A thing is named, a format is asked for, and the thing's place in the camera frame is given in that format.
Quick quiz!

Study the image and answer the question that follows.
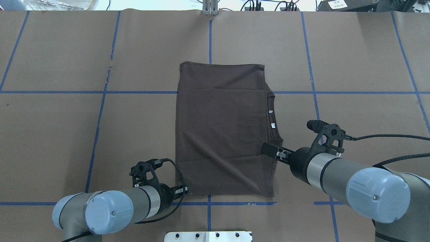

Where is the black gripper body, viewer-right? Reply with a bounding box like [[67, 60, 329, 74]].
[[159, 183, 177, 210]]

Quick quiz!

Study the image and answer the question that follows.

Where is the black gripper body, viewer-left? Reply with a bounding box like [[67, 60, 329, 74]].
[[287, 147, 312, 178]]

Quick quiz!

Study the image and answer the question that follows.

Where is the dark brown t-shirt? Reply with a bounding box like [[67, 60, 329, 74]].
[[175, 61, 283, 197]]

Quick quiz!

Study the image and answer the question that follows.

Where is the grey box with label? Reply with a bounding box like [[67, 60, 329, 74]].
[[317, 0, 378, 12]]

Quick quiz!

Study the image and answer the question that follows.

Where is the white paper label with text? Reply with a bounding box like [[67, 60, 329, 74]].
[[328, 0, 348, 10]]

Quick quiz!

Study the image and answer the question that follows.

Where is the black cable on viewer-right arm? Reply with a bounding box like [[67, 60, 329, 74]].
[[60, 158, 187, 242]]

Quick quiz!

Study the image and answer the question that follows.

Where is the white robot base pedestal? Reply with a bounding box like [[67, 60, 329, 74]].
[[164, 231, 253, 242]]

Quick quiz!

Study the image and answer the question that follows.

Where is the black cable on viewer-left arm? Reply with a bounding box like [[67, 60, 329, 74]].
[[344, 134, 430, 168]]

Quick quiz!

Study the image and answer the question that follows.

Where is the aluminium frame post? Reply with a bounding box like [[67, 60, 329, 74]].
[[199, 0, 219, 15]]

